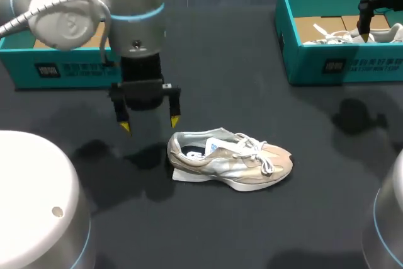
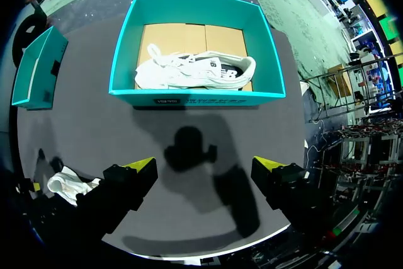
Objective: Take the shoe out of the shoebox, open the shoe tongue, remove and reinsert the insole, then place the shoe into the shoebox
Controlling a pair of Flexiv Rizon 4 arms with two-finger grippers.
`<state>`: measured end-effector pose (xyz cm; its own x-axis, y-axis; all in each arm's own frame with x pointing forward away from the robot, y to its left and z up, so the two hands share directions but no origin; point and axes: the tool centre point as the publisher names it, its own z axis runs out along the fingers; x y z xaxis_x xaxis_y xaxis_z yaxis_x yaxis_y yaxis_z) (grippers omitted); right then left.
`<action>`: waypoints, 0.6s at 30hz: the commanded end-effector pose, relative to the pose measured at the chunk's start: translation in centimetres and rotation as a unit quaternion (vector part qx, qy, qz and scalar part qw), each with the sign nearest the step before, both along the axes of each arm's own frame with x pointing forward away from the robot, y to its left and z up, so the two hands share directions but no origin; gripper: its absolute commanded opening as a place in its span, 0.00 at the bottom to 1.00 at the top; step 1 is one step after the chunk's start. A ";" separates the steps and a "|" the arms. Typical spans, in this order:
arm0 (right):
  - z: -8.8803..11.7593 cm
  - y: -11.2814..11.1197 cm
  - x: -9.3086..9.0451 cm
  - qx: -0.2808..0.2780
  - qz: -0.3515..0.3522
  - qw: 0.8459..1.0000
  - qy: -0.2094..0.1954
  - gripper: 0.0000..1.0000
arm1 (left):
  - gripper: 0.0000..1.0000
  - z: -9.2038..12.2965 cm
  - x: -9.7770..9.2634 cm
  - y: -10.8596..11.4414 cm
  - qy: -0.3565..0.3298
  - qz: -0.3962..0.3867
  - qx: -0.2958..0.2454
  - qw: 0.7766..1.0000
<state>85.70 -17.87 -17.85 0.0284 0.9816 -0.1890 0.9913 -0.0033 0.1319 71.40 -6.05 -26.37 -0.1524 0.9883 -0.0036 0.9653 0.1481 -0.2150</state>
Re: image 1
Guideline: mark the beige and silver shoe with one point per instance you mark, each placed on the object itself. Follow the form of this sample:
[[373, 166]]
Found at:
[[239, 171], [385, 34]]

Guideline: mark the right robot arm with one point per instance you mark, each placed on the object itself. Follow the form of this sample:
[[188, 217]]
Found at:
[[388, 218]]

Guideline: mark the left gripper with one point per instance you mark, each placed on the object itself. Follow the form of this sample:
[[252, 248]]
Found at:
[[141, 73]]

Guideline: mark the teal box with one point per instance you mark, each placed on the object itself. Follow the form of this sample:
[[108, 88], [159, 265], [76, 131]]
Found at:
[[315, 64], [63, 69]]

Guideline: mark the shoe insole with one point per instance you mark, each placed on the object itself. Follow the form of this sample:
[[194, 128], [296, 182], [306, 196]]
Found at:
[[192, 152]]

